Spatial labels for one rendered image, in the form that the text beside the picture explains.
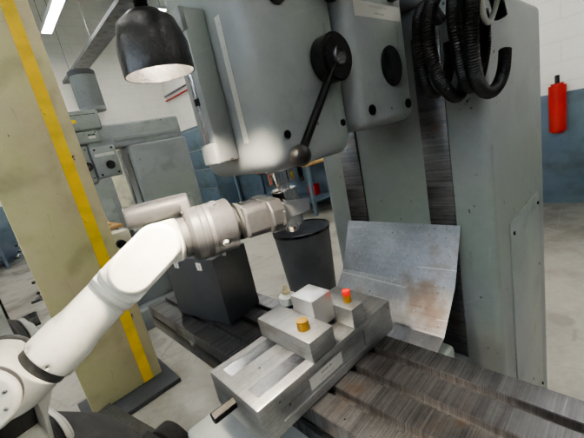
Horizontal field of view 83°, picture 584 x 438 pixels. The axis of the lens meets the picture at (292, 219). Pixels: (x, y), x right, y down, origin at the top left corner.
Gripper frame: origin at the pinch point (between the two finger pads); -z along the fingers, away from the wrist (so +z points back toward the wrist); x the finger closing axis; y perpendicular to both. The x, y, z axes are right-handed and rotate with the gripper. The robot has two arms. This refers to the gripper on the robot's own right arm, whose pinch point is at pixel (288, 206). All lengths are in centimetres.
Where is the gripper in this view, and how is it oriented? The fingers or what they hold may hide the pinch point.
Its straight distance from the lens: 60.3
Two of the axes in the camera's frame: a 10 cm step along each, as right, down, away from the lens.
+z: -8.8, 2.8, -3.9
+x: -4.4, -1.3, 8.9
